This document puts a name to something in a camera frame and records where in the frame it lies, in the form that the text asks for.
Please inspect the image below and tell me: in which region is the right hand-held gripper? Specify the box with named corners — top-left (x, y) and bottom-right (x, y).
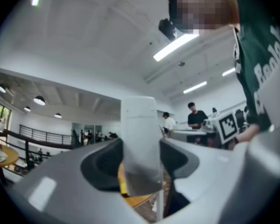
top-left (207, 111), bottom-right (240, 146)

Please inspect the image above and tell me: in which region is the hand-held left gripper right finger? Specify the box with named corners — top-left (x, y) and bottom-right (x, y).
top-left (160, 127), bottom-right (280, 224)

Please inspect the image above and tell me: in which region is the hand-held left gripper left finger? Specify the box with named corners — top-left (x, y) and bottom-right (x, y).
top-left (4, 138), bottom-right (152, 224)

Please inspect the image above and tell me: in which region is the black box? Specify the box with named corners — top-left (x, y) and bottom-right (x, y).
top-left (117, 162), bottom-right (129, 197)

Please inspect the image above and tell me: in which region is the small white rectangular object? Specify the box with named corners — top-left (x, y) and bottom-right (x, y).
top-left (120, 96), bottom-right (163, 197)

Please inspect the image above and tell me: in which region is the person's right forearm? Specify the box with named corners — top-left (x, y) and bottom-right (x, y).
top-left (233, 123), bottom-right (261, 150)

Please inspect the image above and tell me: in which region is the white round table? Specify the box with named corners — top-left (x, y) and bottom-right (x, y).
top-left (170, 129), bottom-right (207, 145)

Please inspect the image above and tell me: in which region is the black railing wooden handrail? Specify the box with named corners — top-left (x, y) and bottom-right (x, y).
top-left (0, 120), bottom-right (82, 172)

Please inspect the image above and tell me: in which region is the black metal balcony railing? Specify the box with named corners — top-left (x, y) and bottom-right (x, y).
top-left (19, 124), bottom-right (73, 142)

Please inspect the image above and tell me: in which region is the round wooden table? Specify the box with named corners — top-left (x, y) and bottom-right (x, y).
top-left (0, 146), bottom-right (20, 172)

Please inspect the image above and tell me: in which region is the person's green printed shirt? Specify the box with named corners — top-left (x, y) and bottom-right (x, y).
top-left (228, 0), bottom-right (280, 133)

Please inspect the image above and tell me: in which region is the person's head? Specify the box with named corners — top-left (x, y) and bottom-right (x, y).
top-left (168, 0), bottom-right (240, 32)

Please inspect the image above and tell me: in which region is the black head-mounted camera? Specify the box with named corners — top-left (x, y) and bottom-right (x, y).
top-left (158, 18), bottom-right (178, 41)

